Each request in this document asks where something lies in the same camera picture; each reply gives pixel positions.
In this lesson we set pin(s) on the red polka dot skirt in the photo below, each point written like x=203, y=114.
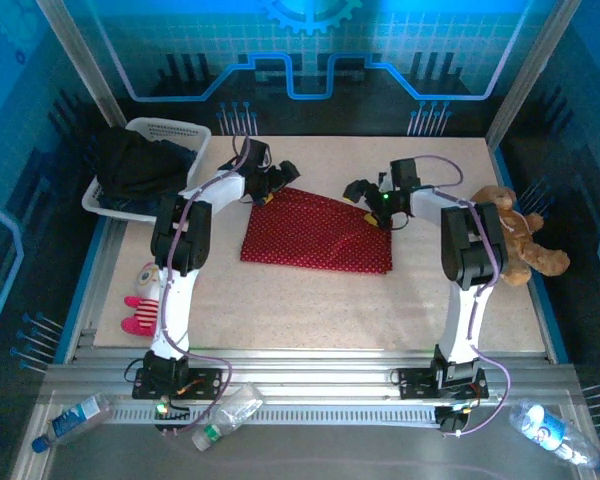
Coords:
x=310, y=235

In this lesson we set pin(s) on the dark blue jeans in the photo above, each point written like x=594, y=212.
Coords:
x=177, y=152

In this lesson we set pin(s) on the black skirt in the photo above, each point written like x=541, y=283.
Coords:
x=135, y=165

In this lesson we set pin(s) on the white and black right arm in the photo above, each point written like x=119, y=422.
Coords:
x=462, y=320

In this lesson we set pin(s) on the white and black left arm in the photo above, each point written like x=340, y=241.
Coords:
x=175, y=310

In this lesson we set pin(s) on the white plastic laundry basket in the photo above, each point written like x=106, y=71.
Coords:
x=180, y=131

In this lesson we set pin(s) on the brown teddy bear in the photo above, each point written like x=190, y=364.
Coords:
x=517, y=235

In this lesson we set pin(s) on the pink striped plush doll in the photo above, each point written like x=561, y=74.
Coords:
x=145, y=312

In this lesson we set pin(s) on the black control box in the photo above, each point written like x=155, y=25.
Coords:
x=172, y=417
x=452, y=420

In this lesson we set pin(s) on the clear bottle with green cap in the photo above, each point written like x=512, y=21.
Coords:
x=230, y=412

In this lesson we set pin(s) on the large bottle with blue label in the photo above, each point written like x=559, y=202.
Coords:
x=545, y=427

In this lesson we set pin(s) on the plastic bottle with blue cap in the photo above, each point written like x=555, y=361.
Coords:
x=72, y=420

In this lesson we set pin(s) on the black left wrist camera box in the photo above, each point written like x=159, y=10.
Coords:
x=257, y=155

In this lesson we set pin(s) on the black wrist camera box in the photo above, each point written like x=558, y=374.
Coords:
x=257, y=155
x=406, y=172

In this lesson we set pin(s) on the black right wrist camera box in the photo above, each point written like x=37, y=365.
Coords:
x=406, y=172

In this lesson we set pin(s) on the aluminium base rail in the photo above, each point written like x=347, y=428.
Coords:
x=310, y=372

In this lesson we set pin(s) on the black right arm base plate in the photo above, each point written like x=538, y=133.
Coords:
x=412, y=382

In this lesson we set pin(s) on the aluminium frame post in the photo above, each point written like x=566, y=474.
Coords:
x=85, y=65
x=525, y=70

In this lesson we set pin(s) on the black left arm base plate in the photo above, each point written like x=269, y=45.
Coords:
x=207, y=382

